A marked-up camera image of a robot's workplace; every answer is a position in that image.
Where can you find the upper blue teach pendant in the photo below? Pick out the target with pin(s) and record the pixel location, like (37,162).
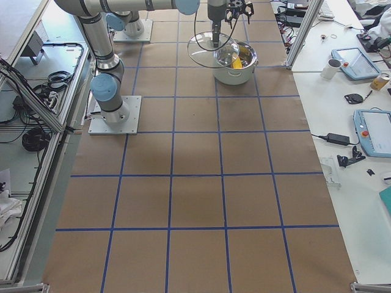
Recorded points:
(360,66)

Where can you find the black power brick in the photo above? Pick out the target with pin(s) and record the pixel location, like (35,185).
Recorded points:
(338,139)

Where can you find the white mug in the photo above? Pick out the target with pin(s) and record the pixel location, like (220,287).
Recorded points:
(331,68)

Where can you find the black round gadget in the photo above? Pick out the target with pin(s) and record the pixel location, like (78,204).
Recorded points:
(354,98)

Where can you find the aluminium frame post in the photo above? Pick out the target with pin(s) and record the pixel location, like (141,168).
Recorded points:
(304,29)

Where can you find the pale green cooking pot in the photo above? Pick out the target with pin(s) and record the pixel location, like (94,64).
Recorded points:
(241,70)

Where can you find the blue teach pendant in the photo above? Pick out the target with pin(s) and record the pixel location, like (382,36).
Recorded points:
(373,129)
(360,66)

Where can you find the lower blue teach pendant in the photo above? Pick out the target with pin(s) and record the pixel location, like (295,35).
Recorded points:
(373,129)

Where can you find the yellow can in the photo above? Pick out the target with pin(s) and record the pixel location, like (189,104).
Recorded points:
(380,81)

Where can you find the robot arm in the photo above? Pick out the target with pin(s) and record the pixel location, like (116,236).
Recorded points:
(106,86)
(218,11)

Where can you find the glass pot lid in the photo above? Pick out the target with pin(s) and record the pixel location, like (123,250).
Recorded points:
(202,51)

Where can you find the grey box on shelf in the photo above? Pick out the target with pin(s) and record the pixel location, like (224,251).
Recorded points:
(34,49)

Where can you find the yellow corn cob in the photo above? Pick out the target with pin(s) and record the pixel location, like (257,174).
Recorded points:
(237,64)

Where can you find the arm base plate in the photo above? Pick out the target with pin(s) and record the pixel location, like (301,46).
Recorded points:
(123,121)
(139,31)

